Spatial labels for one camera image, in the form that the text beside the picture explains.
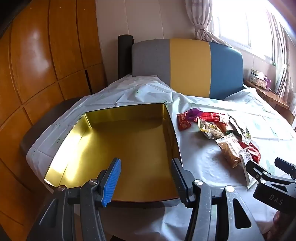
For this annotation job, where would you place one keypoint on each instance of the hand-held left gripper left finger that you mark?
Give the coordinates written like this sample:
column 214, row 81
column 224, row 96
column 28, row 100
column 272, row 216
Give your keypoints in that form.
column 113, row 178

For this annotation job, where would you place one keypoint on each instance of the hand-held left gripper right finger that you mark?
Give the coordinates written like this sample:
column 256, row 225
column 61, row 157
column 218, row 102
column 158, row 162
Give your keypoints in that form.
column 179, row 176

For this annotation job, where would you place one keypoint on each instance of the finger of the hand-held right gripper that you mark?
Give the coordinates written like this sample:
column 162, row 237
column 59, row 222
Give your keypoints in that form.
column 286, row 168
column 254, row 171

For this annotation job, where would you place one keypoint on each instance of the white red-label snack packet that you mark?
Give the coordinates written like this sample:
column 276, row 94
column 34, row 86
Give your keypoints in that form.
column 244, row 160

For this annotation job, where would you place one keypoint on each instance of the square red snack packet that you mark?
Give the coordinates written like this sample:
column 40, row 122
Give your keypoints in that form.
column 253, row 151

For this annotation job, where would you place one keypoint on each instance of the brown pastry packet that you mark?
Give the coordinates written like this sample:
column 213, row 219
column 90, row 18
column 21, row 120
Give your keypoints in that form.
column 230, row 150

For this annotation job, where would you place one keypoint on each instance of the gold tin box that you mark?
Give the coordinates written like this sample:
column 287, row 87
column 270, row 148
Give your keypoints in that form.
column 127, row 139

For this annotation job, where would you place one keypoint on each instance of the dark gold-backed snack packet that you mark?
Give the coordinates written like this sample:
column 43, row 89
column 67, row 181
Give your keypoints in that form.
column 239, row 129

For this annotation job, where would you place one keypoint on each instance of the red gold-patterned candy packet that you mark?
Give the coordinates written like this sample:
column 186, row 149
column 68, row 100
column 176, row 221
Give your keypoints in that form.
column 183, row 121

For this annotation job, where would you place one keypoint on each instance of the clear orange-edged nut packet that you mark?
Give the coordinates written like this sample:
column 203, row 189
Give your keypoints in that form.
column 210, row 129

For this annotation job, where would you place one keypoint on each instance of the purple snack packet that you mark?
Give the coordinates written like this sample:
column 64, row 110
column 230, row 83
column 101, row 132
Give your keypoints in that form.
column 194, row 113

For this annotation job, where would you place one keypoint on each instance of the long red snack packet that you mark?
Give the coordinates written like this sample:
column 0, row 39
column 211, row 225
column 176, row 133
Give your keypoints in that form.
column 212, row 116

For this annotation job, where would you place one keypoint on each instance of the person's right hand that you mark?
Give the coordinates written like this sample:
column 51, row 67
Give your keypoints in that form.
column 279, row 222

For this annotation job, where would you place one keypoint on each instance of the white plastic tablecloth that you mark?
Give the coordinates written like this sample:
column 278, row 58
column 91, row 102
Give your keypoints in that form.
column 208, row 166

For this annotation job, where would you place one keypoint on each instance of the wooden side desk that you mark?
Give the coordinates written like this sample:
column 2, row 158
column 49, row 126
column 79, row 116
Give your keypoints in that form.
column 272, row 98

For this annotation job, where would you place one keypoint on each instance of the small purple box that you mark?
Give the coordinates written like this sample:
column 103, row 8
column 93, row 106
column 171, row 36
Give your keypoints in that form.
column 267, row 83

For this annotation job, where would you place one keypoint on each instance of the pale floral curtain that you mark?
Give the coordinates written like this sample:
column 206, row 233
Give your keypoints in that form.
column 286, row 76
column 201, row 20

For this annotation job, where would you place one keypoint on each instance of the tissue box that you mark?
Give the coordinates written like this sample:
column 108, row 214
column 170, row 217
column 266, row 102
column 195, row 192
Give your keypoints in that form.
column 257, row 80

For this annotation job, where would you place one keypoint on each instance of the grey yellow blue chair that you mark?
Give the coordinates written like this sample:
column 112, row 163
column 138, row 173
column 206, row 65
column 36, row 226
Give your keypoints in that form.
column 189, row 64

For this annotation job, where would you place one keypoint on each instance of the black rolled mat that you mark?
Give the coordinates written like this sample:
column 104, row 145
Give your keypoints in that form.
column 123, row 58

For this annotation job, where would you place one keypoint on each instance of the wooden wardrobe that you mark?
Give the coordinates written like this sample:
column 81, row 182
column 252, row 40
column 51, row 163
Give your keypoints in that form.
column 34, row 58

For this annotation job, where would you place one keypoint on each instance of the window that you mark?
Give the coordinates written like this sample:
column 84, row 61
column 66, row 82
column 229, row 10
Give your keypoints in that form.
column 240, row 20

